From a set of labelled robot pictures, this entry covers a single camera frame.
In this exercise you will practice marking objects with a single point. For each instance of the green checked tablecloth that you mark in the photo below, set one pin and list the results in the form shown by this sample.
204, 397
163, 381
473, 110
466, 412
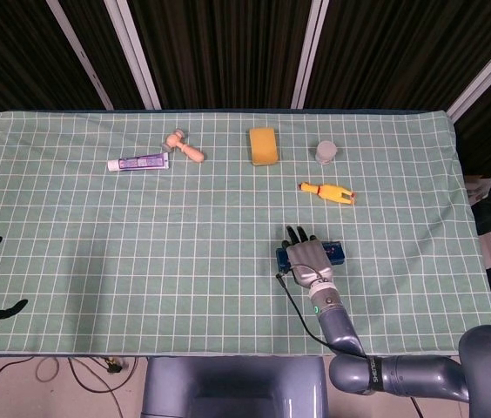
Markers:
184, 244

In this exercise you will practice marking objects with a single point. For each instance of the black power plug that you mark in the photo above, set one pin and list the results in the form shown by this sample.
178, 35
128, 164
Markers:
115, 366

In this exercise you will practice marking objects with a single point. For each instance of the yellow sponge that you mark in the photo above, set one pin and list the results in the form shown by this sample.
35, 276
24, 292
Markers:
264, 146

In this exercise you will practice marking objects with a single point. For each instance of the wooden toy mallet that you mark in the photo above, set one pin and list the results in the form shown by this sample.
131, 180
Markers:
186, 150

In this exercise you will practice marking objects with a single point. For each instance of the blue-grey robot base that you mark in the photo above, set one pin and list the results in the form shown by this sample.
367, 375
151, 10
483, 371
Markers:
232, 387

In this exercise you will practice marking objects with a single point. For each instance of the blue rectangular box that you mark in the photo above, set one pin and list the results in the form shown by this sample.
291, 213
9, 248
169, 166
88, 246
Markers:
334, 252

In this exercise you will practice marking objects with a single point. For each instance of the white slanted post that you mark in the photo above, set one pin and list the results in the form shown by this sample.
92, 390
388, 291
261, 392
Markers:
489, 72
134, 56
310, 56
81, 56

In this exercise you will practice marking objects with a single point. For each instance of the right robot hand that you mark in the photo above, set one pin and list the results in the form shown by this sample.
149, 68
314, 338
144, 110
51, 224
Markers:
311, 263

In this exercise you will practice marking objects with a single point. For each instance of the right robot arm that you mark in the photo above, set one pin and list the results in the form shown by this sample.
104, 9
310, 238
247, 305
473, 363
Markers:
424, 374

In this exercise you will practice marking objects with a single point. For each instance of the yellow rubber chicken toy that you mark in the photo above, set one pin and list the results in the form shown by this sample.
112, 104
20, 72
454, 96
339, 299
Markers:
330, 191

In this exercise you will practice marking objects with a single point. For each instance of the white purple toothpaste tube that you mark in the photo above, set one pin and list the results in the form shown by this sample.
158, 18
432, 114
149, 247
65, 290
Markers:
139, 163

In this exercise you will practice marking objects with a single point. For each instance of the small grey cup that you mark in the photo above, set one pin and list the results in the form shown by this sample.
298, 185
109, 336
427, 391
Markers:
327, 150

